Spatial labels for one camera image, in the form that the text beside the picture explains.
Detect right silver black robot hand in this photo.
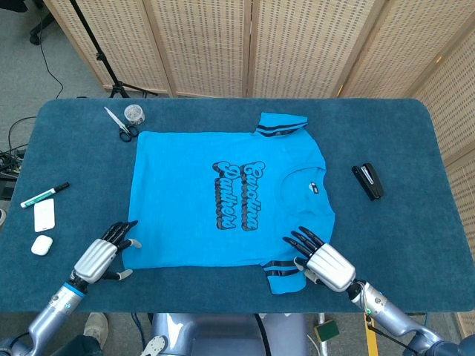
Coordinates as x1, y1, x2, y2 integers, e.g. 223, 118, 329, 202
282, 225, 357, 294

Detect white perforated bracket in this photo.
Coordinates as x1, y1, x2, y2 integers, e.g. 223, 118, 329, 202
140, 334, 170, 356

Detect green white marker pen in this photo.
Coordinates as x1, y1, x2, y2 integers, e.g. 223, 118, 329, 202
20, 181, 71, 209

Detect white earbuds case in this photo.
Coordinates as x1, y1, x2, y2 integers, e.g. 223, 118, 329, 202
30, 234, 54, 257

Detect black office chair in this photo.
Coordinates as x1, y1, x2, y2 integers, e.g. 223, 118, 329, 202
28, 9, 53, 46

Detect white sneaker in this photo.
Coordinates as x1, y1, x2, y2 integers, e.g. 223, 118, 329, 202
83, 311, 110, 340

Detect blue-grey robot torso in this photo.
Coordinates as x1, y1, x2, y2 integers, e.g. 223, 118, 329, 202
150, 312, 309, 356

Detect black tripod stand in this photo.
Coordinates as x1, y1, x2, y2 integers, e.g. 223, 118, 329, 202
68, 0, 159, 99

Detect clear jar of clips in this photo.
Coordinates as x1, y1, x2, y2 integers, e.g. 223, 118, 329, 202
123, 104, 146, 125

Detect green yellow sponge block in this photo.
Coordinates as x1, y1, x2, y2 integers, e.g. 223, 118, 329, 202
313, 319, 341, 343

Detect dark blue table cover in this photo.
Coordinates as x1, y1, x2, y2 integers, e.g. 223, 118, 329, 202
0, 97, 475, 314

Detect bright blue printed T-shirt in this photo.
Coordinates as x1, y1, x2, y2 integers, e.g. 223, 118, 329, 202
121, 111, 337, 296

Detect dark trouser leg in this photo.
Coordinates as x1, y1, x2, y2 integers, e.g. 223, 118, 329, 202
62, 333, 107, 356

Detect bundle of black floor cables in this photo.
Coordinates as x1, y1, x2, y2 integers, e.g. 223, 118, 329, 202
0, 115, 38, 186

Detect black stapler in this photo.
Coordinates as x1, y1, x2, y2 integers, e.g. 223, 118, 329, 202
351, 162, 385, 202

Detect black-handled scissors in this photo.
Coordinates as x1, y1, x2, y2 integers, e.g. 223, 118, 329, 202
103, 106, 140, 142

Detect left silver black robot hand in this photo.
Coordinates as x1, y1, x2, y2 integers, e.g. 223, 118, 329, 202
70, 220, 143, 286

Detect flat white card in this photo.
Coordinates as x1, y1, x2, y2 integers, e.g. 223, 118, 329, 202
33, 198, 56, 234

